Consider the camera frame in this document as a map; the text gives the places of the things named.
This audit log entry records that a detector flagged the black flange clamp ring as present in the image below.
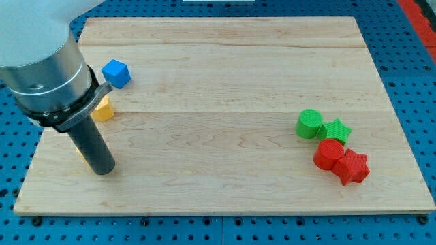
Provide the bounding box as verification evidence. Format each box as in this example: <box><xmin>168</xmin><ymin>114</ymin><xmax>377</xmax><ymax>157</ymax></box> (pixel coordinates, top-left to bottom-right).
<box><xmin>15</xmin><ymin>65</ymin><xmax>114</xmax><ymax>134</ymax></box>

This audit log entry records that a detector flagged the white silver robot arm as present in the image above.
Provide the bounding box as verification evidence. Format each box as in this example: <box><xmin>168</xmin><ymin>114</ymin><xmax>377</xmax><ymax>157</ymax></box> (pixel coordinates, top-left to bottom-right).
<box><xmin>1</xmin><ymin>0</ymin><xmax>102</xmax><ymax>113</ymax></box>

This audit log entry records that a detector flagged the green cylinder block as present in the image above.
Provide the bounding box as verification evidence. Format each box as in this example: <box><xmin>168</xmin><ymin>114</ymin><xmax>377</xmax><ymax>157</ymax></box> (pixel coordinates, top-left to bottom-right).
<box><xmin>295</xmin><ymin>109</ymin><xmax>323</xmax><ymax>139</ymax></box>

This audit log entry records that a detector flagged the green star block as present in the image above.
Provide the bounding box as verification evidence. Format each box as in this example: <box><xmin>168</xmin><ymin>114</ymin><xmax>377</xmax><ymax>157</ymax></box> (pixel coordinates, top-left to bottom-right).
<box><xmin>317</xmin><ymin>118</ymin><xmax>352</xmax><ymax>146</ymax></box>

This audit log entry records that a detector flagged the yellow block upper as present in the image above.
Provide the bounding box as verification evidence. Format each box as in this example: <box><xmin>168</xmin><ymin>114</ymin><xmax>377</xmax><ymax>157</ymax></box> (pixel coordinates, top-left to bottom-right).
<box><xmin>91</xmin><ymin>95</ymin><xmax>114</xmax><ymax>122</ymax></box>

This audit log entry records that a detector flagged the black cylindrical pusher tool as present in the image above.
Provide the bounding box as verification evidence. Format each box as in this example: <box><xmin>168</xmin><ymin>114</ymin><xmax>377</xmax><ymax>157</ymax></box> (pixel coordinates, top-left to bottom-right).
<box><xmin>67</xmin><ymin>116</ymin><xmax>115</xmax><ymax>175</ymax></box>

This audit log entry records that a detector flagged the yellow block behind tool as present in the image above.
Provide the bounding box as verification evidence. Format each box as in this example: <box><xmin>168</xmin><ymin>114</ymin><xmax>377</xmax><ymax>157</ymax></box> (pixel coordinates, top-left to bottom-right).
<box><xmin>76</xmin><ymin>147</ymin><xmax>89</xmax><ymax>165</ymax></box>

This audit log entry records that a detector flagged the blue cube block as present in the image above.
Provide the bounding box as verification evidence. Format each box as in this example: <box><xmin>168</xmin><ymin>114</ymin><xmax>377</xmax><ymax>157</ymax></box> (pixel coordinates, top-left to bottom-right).
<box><xmin>102</xmin><ymin>59</ymin><xmax>131</xmax><ymax>89</ymax></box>

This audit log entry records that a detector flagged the red star block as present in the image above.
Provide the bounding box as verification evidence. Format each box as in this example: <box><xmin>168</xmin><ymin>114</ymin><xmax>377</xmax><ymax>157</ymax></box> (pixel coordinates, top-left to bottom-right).
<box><xmin>332</xmin><ymin>148</ymin><xmax>370</xmax><ymax>186</ymax></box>

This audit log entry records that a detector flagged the red cylinder block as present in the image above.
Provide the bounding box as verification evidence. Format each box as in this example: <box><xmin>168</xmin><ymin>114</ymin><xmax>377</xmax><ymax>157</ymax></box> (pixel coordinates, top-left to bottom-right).
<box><xmin>313</xmin><ymin>138</ymin><xmax>345</xmax><ymax>170</ymax></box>

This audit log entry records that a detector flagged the wooden board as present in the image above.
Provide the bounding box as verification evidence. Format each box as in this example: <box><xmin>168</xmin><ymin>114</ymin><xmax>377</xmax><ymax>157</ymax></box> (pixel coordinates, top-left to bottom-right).
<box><xmin>14</xmin><ymin>16</ymin><xmax>435</xmax><ymax>216</ymax></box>

